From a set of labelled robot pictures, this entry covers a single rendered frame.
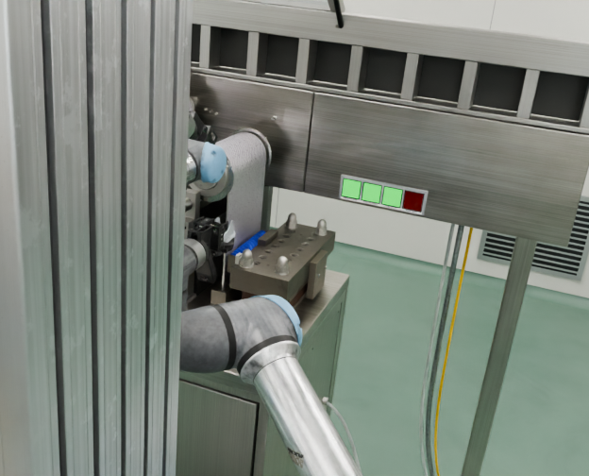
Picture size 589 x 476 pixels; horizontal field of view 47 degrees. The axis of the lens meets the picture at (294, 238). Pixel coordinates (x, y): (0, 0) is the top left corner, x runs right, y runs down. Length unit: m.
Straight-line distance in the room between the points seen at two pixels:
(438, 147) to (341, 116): 0.28
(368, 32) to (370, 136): 0.28
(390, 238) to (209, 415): 2.98
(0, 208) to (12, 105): 0.06
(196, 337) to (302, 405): 0.21
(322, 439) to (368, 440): 1.81
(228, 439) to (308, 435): 0.63
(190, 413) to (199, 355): 0.58
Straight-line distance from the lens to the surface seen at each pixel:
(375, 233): 4.53
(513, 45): 1.84
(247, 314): 1.19
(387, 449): 2.89
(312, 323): 1.80
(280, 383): 1.14
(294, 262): 1.82
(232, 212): 1.79
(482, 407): 2.36
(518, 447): 3.10
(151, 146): 0.53
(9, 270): 0.40
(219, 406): 1.67
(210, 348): 1.15
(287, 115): 1.98
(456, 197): 1.91
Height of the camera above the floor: 1.76
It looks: 22 degrees down
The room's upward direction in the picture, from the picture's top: 6 degrees clockwise
